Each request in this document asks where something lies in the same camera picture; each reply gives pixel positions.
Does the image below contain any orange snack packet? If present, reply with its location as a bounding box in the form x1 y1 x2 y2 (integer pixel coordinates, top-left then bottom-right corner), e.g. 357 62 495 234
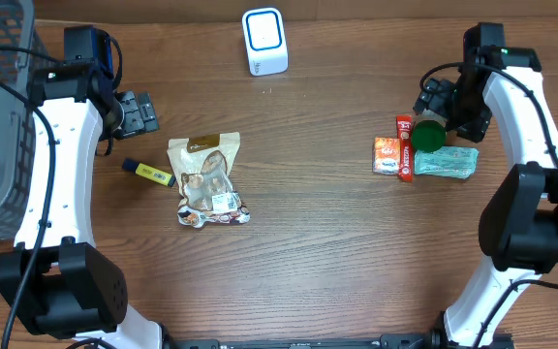
372 138 401 175

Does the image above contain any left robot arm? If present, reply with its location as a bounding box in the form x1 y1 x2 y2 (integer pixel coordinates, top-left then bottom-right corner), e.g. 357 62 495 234
0 25 173 348

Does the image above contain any brown white snack pouch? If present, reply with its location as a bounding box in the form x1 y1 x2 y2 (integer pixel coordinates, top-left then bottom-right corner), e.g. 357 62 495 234
167 132 250 229

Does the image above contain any white barcode scanner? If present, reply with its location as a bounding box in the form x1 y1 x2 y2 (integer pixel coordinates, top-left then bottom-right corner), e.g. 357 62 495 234
241 7 289 77

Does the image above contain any red white snack bar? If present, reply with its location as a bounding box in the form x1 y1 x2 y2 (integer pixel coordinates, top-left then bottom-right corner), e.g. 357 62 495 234
396 115 414 182

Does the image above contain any teal white tissue pack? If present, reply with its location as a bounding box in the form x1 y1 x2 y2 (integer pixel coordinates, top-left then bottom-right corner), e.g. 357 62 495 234
414 146 479 179

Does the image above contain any grey tape roll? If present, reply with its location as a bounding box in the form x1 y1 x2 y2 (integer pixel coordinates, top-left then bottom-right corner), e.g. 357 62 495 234
411 111 447 153

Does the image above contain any grey plastic mesh basket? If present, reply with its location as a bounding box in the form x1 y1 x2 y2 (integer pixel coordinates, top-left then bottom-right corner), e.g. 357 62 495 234
0 0 49 240

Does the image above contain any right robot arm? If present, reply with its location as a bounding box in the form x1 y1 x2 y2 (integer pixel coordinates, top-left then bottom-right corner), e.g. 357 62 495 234
404 22 558 348

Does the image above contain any yellow glue stick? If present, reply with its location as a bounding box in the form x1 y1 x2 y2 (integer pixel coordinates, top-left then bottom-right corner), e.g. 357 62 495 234
121 158 176 187

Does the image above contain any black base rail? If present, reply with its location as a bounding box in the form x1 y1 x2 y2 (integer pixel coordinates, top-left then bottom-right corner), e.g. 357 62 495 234
166 332 462 349

